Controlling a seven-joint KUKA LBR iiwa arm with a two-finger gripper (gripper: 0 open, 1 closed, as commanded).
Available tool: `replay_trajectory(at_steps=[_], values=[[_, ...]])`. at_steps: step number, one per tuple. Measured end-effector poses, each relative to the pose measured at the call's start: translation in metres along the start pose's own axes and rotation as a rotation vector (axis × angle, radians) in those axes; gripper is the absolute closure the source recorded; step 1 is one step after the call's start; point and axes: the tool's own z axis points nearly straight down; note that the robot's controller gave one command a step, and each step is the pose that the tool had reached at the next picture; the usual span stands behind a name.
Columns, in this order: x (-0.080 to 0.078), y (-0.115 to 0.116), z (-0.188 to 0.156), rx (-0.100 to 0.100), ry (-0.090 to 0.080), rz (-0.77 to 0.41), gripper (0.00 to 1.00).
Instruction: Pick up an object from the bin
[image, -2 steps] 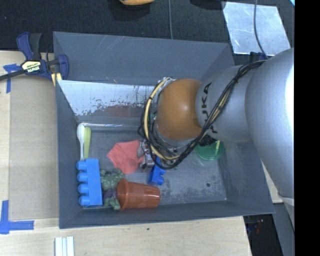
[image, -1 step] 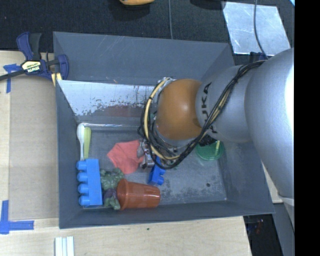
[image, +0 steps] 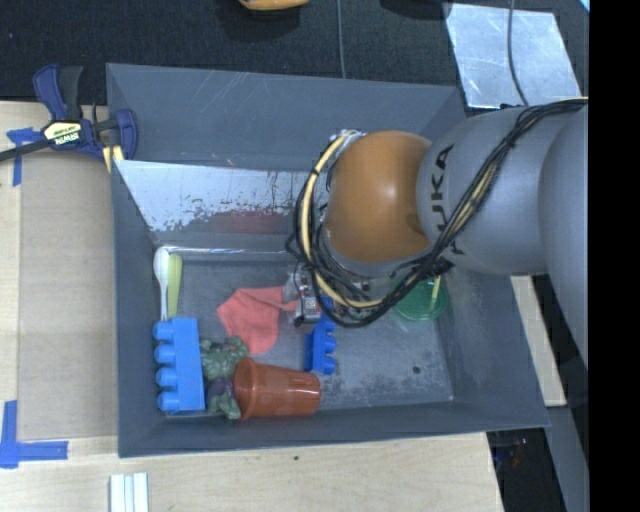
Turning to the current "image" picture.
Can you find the small blue toy brick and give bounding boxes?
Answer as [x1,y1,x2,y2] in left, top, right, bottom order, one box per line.
[303,295,338,376]

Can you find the green toy figure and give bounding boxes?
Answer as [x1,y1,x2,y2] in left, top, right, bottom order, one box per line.
[199,335,250,421]

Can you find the red-brown plastic cup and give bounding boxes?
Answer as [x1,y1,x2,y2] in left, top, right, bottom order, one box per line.
[232,356,322,421]

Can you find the yellow-green plastic spoon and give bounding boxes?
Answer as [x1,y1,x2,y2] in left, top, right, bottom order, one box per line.
[167,253,184,321]

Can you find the red cloth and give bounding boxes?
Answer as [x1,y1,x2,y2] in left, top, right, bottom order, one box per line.
[216,286,300,356]

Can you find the green clear plastic cup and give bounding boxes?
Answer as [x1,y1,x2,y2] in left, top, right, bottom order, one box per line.
[391,276,449,322]

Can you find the large blue toy brick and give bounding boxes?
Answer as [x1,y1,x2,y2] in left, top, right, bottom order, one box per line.
[151,317,207,414]

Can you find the white plastic spoon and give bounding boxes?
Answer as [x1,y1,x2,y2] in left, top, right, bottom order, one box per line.
[152,245,172,322]

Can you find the grey metal bin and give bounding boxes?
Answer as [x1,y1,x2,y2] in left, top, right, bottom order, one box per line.
[104,62,552,459]

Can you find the pale wood board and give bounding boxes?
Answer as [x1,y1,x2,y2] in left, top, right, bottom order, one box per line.
[16,153,120,442]

